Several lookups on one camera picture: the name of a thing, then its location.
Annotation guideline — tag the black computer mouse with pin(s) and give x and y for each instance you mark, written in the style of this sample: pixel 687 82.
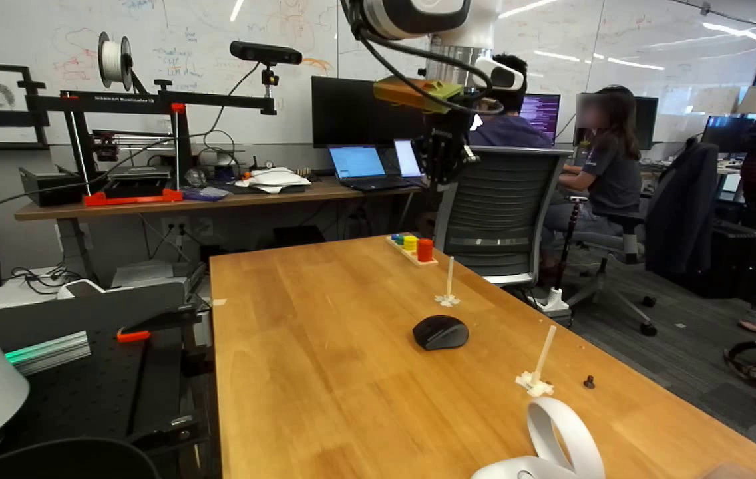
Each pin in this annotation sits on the black computer mouse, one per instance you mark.
pixel 439 334

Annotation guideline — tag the small red and yellow object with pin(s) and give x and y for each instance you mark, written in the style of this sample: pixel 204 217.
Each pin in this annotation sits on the small red and yellow object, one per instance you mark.
pixel 413 259

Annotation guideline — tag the chair with black jacket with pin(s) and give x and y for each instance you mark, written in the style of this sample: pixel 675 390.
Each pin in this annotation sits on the chair with black jacket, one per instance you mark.
pixel 681 215

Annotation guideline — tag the grey machine housing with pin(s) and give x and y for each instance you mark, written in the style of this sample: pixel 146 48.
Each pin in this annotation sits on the grey machine housing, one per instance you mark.
pixel 87 309

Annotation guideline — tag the grey mesh office chair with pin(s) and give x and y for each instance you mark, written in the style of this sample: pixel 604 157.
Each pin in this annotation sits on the grey mesh office chair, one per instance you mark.
pixel 494 203

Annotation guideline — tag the monitor with purple screen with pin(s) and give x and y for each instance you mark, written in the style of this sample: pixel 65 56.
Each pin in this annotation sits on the monitor with purple screen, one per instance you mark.
pixel 540 115

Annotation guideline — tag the black round container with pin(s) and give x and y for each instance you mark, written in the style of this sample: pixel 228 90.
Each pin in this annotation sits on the black round container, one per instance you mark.
pixel 60 462

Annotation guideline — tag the large black monitor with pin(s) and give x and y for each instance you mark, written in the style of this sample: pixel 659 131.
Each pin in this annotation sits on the large black monitor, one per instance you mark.
pixel 347 110

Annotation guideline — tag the black equipment box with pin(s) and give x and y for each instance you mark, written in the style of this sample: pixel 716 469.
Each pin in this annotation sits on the black equipment box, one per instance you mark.
pixel 49 188

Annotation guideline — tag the open laptop blue screen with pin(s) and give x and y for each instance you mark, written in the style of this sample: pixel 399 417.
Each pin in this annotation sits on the open laptop blue screen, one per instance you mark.
pixel 357 164

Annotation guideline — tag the white peg stand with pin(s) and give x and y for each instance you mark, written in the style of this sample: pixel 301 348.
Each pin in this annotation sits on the white peg stand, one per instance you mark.
pixel 532 384

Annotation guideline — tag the black stereo camera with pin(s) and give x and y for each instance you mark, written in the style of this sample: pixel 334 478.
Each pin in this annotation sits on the black stereo camera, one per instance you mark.
pixel 262 51

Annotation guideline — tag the stack of white papers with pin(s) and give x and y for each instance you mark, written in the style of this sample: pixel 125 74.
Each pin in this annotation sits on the stack of white papers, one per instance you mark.
pixel 273 180

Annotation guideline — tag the person in purple hoodie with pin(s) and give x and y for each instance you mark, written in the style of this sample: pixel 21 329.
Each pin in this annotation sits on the person in purple hoodie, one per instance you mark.
pixel 506 131

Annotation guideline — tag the white VR controller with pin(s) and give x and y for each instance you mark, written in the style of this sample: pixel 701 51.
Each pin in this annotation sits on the white VR controller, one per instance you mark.
pixel 564 434

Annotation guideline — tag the long haired seated person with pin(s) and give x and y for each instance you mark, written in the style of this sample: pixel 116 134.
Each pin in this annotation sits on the long haired seated person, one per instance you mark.
pixel 612 164

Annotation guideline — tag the monitor with blue screen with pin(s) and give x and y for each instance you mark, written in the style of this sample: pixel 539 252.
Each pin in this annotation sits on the monitor with blue screen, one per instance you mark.
pixel 728 131

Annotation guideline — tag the black swivel chair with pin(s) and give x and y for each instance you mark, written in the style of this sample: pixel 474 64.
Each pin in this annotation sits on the black swivel chair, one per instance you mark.
pixel 631 232

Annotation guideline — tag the white filament spool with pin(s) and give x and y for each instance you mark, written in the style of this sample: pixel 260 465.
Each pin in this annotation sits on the white filament spool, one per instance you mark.
pixel 116 59

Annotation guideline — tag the green block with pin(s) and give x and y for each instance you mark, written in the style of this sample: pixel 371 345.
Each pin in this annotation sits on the green block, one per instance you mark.
pixel 398 237

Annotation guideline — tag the yellow block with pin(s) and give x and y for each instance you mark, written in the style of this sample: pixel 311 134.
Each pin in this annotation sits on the yellow block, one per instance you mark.
pixel 410 244

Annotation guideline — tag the red block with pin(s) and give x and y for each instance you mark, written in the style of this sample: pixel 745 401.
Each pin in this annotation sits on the red block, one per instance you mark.
pixel 425 249

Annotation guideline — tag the dark monitor behind person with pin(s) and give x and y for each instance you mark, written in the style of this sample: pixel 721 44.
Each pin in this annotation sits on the dark monitor behind person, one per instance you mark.
pixel 648 122

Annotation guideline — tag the wooden workbench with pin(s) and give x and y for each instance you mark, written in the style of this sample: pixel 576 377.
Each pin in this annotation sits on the wooden workbench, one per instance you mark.
pixel 220 203

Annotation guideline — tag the small laptop white screen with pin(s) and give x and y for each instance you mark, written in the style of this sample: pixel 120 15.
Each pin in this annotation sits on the small laptop white screen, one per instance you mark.
pixel 407 161

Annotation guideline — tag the purple cloth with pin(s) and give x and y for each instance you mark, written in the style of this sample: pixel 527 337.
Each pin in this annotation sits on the purple cloth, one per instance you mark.
pixel 208 192

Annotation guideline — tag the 3D printer with orange frame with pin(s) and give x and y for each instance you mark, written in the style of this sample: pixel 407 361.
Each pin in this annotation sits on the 3D printer with orange frame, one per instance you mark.
pixel 174 102

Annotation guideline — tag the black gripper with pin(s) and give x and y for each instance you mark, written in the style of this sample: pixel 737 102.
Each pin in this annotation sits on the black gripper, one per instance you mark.
pixel 445 134

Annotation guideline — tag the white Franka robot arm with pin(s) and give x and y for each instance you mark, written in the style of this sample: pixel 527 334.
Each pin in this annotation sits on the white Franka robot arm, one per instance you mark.
pixel 413 15

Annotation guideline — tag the green tube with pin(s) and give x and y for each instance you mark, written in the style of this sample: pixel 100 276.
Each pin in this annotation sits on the green tube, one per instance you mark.
pixel 47 353

